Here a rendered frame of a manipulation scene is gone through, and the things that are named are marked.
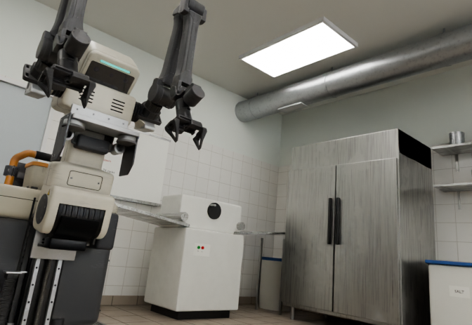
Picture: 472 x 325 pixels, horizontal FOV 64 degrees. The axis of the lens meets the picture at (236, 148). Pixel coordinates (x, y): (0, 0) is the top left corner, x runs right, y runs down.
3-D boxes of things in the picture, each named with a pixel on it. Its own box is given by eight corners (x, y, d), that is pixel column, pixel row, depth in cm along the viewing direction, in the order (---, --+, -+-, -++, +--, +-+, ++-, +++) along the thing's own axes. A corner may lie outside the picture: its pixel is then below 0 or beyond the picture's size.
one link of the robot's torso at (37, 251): (25, 256, 141) (41, 191, 148) (98, 261, 159) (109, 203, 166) (47, 262, 122) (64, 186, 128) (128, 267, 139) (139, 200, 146)
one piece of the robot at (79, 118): (44, 161, 133) (57, 104, 139) (117, 177, 151) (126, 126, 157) (59, 156, 122) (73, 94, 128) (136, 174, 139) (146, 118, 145)
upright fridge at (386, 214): (440, 341, 385) (430, 148, 441) (398, 348, 328) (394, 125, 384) (324, 316, 487) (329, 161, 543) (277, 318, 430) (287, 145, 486)
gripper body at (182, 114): (202, 126, 137) (200, 111, 142) (178, 117, 131) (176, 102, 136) (192, 137, 141) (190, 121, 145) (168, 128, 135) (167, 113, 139)
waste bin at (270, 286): (303, 312, 511) (305, 260, 529) (277, 312, 477) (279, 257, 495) (273, 305, 551) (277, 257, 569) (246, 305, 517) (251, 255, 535)
